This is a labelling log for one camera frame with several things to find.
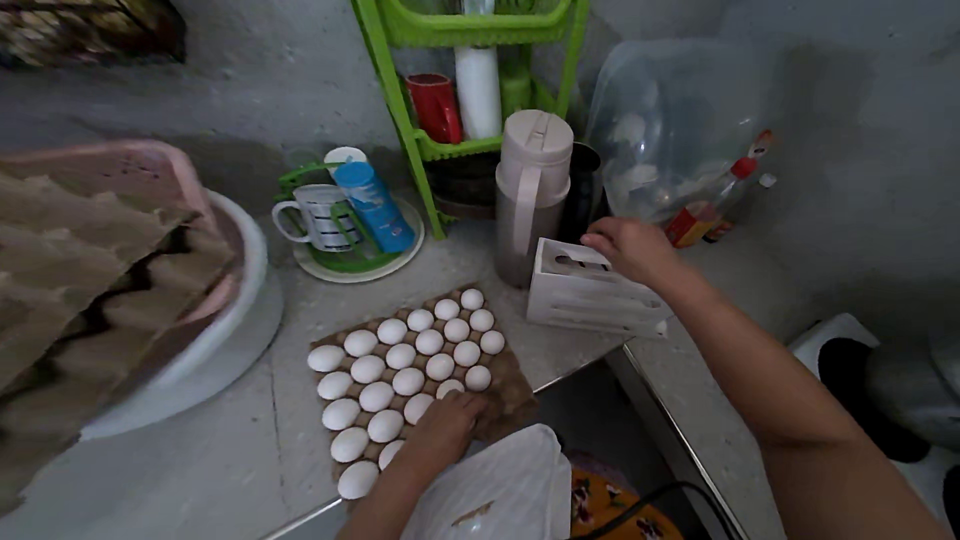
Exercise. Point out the grey metal pot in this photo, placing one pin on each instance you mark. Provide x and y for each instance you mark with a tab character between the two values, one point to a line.
919	386

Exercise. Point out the person's left hand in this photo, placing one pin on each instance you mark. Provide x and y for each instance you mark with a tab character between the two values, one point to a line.
442	431

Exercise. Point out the green cup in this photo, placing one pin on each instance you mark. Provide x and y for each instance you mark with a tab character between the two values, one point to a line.
515	88

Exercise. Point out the person's right forearm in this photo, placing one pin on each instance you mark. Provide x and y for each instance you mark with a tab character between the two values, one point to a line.
780	397

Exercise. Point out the red mug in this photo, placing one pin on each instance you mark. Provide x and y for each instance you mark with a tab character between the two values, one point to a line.
433	109

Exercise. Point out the group of white eggs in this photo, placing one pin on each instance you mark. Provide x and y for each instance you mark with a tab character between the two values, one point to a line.
407	382

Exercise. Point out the person's right hand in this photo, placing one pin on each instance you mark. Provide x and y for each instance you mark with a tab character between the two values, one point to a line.
637	249

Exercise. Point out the stack of cardboard egg trays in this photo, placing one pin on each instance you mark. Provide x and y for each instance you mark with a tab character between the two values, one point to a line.
75	277

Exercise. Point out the person's body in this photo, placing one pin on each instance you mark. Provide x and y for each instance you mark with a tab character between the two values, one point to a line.
622	510

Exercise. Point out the red-capped bottle with red label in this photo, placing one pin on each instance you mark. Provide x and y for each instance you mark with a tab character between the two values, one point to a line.
697	219

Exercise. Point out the white stove with black burners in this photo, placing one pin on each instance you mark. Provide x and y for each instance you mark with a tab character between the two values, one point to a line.
832	337

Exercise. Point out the green mug holder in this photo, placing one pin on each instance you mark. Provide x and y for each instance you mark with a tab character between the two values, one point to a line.
352	262

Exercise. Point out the white slotted plastic holder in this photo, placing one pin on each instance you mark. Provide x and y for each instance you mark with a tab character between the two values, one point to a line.
574	300

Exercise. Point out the white-capped clear bottle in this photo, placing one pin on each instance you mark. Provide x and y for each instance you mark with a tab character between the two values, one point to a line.
739	204

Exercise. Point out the person's left fingers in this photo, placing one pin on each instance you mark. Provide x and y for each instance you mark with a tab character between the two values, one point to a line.
472	405

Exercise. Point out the green plastic rack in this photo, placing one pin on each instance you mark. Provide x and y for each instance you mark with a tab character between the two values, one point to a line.
394	86

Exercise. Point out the white mug with black print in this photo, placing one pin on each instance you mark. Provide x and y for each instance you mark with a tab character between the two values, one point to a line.
322	217

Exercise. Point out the person's left forearm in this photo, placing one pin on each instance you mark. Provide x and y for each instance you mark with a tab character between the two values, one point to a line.
390	499

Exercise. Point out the brown cardboard egg tray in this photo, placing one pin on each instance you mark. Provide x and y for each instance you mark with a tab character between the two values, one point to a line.
508	382

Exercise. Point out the white cup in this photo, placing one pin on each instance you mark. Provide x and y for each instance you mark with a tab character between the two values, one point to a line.
346	155

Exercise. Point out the large white round tub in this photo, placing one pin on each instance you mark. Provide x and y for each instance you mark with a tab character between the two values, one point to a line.
232	352

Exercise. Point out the blue cylindrical can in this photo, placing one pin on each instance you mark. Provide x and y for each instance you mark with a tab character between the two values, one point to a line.
376	210

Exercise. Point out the tall white cylindrical container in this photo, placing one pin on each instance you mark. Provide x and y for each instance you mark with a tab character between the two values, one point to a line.
478	94

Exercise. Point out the translucent plastic tub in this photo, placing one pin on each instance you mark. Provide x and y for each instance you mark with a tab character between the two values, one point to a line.
690	97

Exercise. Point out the dark round pan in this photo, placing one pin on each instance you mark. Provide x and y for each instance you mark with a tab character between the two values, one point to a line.
465	187

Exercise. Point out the person's right fingers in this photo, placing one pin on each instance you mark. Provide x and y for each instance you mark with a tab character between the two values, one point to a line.
600	236

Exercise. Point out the pink plastic basin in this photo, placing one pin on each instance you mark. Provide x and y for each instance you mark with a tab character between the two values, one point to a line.
142	165

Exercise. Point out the beige and grey thermos jug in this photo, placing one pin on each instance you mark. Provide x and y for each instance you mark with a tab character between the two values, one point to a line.
532	187

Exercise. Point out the white round plate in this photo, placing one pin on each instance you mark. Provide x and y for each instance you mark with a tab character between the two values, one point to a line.
414	225

